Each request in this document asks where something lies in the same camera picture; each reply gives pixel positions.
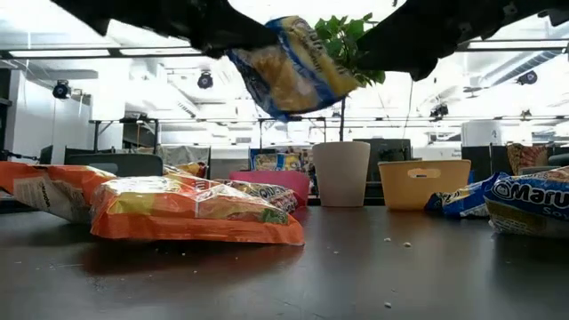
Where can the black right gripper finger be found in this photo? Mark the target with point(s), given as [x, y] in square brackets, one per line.
[391, 49]

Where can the black table mat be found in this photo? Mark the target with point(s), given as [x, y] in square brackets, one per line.
[355, 275]

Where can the black ceiling spotlight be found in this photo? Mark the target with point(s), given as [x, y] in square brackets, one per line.
[527, 77]
[61, 90]
[440, 110]
[205, 80]

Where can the red Maruchan noodle pack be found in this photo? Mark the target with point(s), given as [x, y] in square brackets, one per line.
[191, 170]

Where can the green plant in white pot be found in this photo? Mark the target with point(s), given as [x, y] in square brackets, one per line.
[341, 178]

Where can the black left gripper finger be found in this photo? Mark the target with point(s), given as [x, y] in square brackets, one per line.
[231, 42]

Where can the blue-grey plastic basket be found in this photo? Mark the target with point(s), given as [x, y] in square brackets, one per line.
[115, 164]

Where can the orange plastic basket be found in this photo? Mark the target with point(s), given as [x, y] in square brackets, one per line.
[422, 191]

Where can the black partition panel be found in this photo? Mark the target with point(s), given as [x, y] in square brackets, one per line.
[478, 162]

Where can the orange patterned cushion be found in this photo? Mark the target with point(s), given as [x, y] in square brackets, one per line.
[527, 157]

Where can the blue box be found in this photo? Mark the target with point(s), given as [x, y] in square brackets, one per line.
[470, 178]

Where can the pink plastic basket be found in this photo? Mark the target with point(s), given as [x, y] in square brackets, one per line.
[284, 180]

